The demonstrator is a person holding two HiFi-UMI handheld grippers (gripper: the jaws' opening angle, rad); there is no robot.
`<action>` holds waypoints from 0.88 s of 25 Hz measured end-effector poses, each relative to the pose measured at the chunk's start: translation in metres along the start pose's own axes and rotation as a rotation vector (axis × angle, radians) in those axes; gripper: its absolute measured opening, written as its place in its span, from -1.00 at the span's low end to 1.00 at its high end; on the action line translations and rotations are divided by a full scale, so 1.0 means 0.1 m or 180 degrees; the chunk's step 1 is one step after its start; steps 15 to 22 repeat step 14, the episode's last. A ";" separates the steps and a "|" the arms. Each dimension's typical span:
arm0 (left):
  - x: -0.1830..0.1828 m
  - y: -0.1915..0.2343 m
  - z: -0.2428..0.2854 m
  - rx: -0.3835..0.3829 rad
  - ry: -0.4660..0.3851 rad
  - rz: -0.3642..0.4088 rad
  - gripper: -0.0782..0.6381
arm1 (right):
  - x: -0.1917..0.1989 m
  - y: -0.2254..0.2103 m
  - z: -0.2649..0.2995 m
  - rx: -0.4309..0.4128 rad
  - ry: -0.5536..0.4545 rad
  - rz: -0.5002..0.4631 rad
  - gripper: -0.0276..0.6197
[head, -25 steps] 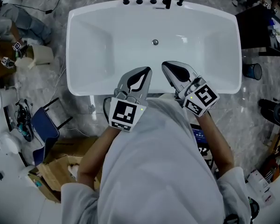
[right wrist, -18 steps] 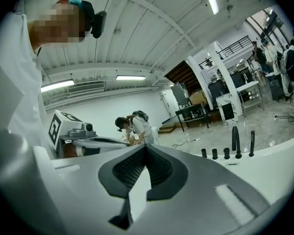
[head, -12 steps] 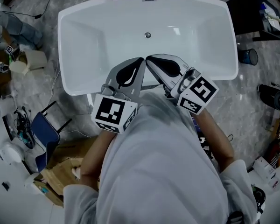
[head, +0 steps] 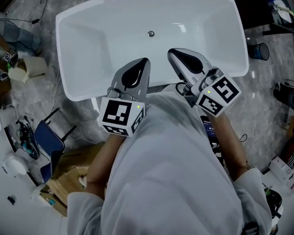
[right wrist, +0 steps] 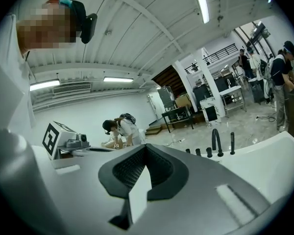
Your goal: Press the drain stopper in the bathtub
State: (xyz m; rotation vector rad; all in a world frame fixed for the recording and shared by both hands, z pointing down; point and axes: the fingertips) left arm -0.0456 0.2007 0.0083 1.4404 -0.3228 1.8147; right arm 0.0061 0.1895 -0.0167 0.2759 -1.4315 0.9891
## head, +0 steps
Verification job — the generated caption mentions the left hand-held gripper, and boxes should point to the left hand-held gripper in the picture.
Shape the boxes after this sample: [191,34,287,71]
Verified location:
[98,57,151,138]

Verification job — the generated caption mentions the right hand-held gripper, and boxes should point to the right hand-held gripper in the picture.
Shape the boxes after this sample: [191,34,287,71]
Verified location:
[167,48,243,118]

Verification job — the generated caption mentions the person's left forearm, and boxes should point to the person's left forearm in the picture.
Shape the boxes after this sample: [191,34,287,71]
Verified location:
[84,131,128,200]

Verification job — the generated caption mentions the person's right forearm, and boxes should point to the person's right forearm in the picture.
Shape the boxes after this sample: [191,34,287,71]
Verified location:
[207,111,248,182]

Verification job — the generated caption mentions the white bathtub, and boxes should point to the white bathtub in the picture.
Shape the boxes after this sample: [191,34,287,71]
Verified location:
[55,0,250,102]

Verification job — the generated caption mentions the blue cup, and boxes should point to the blue cup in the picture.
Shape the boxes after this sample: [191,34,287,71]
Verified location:
[247,42,270,61]

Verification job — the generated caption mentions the black cabinet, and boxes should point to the black cabinet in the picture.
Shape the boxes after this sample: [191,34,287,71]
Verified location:
[232,0,294,38]

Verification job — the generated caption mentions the person's white shirt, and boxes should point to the person's white shirt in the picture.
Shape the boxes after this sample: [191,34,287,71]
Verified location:
[67,92,272,235]

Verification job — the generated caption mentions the blue chair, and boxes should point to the blue chair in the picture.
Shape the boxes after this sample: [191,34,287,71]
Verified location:
[33,108,77,184]

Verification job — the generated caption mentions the white papers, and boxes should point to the white papers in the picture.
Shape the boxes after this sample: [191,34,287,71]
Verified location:
[271,0,294,24]

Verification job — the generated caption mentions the white tissue wad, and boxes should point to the white tissue wad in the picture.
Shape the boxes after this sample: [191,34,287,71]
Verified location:
[78,174,88,189]

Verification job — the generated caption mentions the large cardboard box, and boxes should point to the large cardboard box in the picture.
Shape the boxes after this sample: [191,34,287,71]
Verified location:
[40,143,106,217]

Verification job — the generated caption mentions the white bucket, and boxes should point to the white bucket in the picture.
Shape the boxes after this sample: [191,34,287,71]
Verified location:
[0,103,15,135]

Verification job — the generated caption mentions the white carton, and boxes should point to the white carton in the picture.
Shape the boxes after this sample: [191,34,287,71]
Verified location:
[269,155,294,193]

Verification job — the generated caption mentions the white round appliance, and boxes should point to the white round appliance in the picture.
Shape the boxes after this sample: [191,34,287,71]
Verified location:
[1,155,29,176]

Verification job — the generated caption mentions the black power adapter cable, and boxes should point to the black power adapter cable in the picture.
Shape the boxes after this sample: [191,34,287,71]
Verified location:
[0,0,59,25]

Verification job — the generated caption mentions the tangle of black cables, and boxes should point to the tangle of black cables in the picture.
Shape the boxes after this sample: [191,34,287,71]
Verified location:
[16,116,40,160]

